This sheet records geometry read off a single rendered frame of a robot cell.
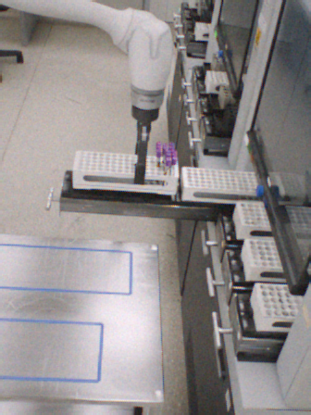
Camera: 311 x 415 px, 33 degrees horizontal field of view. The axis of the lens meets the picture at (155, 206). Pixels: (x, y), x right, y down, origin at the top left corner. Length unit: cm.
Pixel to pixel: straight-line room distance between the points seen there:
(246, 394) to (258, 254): 34
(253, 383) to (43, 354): 46
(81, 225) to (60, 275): 139
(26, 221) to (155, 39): 158
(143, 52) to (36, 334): 69
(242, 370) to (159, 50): 77
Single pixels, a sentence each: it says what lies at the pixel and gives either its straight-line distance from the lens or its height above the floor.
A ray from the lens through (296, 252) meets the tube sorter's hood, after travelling 112.
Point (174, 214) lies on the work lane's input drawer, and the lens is 153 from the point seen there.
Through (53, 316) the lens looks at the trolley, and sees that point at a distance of 119.
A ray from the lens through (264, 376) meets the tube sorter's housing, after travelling 126.
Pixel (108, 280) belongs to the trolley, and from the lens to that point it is 126.
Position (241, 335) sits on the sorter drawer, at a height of 81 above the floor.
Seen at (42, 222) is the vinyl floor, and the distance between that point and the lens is 266.
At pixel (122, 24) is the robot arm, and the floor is 125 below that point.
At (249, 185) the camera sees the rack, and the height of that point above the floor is 86.
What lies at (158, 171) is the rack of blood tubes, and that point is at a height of 89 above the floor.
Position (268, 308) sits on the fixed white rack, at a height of 85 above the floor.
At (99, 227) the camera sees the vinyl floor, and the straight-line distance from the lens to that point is 264.
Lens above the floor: 174
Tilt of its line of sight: 38 degrees down
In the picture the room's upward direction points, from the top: 8 degrees clockwise
